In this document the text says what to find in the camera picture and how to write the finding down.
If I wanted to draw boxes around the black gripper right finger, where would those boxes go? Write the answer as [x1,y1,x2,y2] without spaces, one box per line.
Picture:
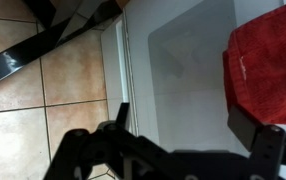
[227,105,286,180]

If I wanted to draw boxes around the white electric stove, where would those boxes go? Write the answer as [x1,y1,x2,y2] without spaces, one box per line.
[100,0,286,180]

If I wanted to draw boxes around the black glossy bar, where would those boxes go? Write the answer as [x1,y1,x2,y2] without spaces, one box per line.
[0,0,124,89]

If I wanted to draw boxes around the red terry towel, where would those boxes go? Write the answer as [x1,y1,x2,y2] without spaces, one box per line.
[222,0,286,126]

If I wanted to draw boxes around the grey oven door window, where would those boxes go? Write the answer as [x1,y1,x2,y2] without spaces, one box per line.
[147,0,238,155]

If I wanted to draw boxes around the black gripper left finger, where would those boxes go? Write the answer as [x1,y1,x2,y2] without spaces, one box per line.
[44,102,184,180]

